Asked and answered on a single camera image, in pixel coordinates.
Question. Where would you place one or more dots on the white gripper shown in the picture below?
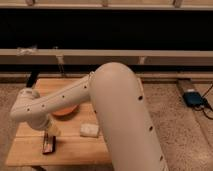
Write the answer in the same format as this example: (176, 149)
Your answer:
(41, 124)

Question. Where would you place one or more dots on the black rectangular eraser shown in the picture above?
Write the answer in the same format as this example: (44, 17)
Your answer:
(49, 144)

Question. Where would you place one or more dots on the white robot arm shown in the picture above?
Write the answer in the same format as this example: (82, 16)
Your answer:
(118, 100)

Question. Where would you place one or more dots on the orange ceramic bowl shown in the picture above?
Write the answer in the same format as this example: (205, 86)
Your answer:
(64, 111)

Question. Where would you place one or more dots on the wooden table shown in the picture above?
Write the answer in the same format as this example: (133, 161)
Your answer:
(71, 148)

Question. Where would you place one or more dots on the white sponge block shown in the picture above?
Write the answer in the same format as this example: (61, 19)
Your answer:
(89, 130)

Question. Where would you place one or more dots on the blue device on floor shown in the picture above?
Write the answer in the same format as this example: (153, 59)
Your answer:
(193, 98)

